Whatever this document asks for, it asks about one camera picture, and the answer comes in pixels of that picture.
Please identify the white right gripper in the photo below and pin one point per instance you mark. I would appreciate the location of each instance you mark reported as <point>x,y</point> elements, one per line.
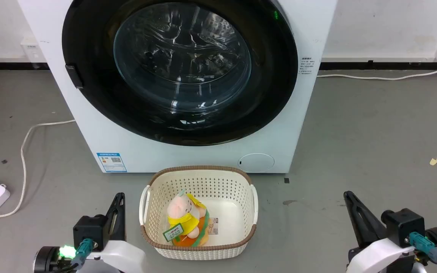
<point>381,256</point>

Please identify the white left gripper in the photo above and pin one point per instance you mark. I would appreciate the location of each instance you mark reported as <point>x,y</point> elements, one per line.
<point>121,256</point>

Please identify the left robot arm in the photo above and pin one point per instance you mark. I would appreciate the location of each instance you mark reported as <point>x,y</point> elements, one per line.
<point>47,259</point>

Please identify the white front-load washing machine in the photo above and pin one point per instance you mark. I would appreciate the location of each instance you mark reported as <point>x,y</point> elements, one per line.
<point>188,157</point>

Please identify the black round glass washer door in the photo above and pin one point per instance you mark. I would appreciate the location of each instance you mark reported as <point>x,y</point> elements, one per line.
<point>89,68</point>

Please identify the blue energy label sticker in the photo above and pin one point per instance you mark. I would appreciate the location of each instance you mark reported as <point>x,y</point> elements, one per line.
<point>111,162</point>

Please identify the green white toy tag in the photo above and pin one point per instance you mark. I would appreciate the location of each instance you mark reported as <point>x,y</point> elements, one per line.
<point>173,232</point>

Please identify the pink plush toy yellow outfit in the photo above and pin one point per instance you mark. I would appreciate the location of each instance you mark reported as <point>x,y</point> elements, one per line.
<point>184,218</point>

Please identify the yellow paper scrap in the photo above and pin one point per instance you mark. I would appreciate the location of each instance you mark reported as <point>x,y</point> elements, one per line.
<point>434,161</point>

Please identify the cream perforated laundry basket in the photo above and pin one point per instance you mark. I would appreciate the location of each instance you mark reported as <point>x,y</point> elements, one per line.
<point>203,182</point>

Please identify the small printed paper card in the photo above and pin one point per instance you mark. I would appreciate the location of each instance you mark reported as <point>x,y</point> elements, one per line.
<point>213,226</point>

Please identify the round white filter cover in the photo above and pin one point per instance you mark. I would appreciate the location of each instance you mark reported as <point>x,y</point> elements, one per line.
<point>256,162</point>

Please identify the small text sticker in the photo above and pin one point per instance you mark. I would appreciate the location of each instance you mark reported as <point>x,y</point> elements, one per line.
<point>305,66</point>

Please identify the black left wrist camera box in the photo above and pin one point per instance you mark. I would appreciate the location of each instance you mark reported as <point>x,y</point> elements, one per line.
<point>89,229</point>

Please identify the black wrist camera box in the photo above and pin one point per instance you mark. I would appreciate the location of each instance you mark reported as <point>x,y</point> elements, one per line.
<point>89,229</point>
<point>402,225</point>

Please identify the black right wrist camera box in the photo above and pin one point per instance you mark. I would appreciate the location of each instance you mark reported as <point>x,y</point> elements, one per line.
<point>402,225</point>

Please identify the white wall outlet box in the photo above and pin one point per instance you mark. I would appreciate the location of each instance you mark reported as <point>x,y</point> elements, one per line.
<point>33,51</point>

